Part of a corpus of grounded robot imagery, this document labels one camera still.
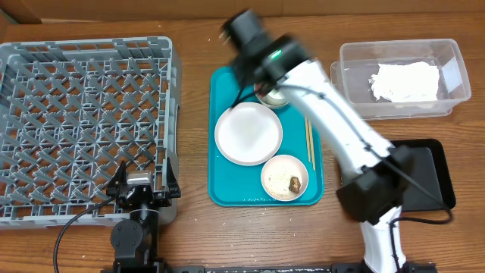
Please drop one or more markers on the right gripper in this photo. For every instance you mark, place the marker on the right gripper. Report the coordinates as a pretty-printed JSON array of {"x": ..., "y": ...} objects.
[{"x": 245, "y": 79}]

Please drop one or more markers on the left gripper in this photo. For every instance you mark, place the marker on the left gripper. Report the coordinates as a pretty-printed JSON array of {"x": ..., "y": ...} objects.
[{"x": 164, "y": 199}]

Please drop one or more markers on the grey round bowl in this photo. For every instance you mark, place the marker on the grey round bowl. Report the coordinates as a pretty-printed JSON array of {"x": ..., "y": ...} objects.
[{"x": 270, "y": 98}]

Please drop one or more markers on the white napkin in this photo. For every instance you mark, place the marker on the white napkin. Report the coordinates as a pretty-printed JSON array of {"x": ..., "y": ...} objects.
[{"x": 415, "y": 82}]

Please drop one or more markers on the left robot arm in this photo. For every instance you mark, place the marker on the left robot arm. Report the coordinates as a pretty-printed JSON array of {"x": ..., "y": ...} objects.
[{"x": 135, "y": 239}]

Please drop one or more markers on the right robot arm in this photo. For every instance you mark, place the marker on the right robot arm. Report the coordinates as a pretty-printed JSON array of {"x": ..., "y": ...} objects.
[{"x": 375, "y": 172}]

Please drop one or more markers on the large white plate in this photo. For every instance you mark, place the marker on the large white plate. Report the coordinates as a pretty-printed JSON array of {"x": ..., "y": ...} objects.
[{"x": 248, "y": 134}]

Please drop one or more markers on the teal plastic serving tray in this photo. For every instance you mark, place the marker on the teal plastic serving tray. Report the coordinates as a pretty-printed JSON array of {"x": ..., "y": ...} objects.
[{"x": 234, "y": 185}]

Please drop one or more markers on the right printed wooden chopstick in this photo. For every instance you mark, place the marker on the right printed wooden chopstick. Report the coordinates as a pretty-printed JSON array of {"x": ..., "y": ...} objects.
[{"x": 311, "y": 144}]

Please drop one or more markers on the grey plastic dish rack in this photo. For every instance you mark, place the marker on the grey plastic dish rack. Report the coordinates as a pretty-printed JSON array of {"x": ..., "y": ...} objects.
[{"x": 71, "y": 112}]

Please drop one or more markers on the left wooden chopstick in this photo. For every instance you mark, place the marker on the left wooden chopstick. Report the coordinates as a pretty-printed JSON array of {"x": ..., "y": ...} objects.
[{"x": 307, "y": 139}]

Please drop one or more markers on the small white plate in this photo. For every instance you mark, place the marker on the small white plate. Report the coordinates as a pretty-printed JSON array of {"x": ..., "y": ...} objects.
[{"x": 276, "y": 174}]

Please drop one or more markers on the brown food scrap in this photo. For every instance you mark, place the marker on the brown food scrap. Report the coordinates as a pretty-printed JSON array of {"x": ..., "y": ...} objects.
[{"x": 294, "y": 185}]

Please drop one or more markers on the clear plastic bin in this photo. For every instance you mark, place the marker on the clear plastic bin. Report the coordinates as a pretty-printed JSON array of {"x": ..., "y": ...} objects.
[{"x": 359, "y": 60}]

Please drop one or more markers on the black rectangular tray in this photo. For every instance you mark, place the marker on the black rectangular tray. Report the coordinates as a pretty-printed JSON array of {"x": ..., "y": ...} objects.
[{"x": 431, "y": 172}]

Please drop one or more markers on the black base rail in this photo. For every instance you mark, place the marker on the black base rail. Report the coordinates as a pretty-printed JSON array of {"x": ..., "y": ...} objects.
[{"x": 265, "y": 270}]

